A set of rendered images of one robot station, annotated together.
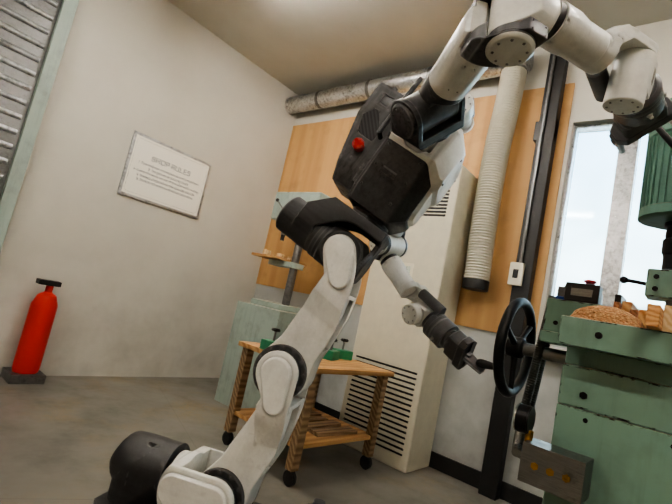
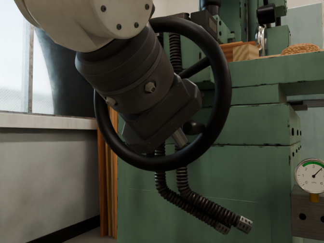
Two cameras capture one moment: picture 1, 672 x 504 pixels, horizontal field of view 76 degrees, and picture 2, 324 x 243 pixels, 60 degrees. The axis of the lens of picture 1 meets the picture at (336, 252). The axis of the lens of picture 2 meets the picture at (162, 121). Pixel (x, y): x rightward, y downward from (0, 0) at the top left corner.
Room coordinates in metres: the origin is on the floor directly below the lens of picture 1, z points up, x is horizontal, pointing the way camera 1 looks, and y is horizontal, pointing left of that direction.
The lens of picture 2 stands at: (1.38, -0.06, 0.73)
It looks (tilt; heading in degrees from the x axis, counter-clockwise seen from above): 3 degrees up; 256
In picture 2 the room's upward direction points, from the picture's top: straight up
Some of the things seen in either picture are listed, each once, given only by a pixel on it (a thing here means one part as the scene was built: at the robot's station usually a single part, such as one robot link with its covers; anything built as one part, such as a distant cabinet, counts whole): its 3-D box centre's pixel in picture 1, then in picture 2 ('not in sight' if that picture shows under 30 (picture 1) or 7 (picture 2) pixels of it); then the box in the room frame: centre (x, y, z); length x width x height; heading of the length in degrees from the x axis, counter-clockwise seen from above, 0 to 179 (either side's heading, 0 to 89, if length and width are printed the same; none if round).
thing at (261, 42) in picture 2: not in sight; (262, 44); (0.87, -0.84, 1.02); 0.12 x 0.03 x 0.12; 48
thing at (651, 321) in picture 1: (663, 329); not in sight; (0.98, -0.76, 0.92); 0.54 x 0.02 x 0.04; 138
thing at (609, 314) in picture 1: (607, 315); (300, 53); (0.92, -0.60, 0.92); 0.14 x 0.09 x 0.04; 48
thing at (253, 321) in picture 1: (287, 299); not in sight; (3.18, 0.27, 0.79); 0.62 x 0.48 x 1.58; 51
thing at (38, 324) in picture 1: (36, 329); not in sight; (2.69, 1.66, 0.30); 0.19 x 0.18 x 0.60; 49
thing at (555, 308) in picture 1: (578, 320); (182, 58); (1.18, -0.69, 0.91); 0.15 x 0.14 x 0.09; 138
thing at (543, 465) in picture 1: (554, 469); (315, 210); (0.94, -0.54, 0.58); 0.12 x 0.08 x 0.08; 48
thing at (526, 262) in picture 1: (525, 250); not in sight; (2.43, -1.06, 1.35); 0.11 x 0.10 x 2.70; 49
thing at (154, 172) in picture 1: (168, 177); not in sight; (3.18, 1.34, 1.48); 0.64 x 0.02 x 0.46; 139
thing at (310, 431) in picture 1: (309, 395); not in sight; (2.40, -0.02, 0.32); 0.66 x 0.57 x 0.64; 137
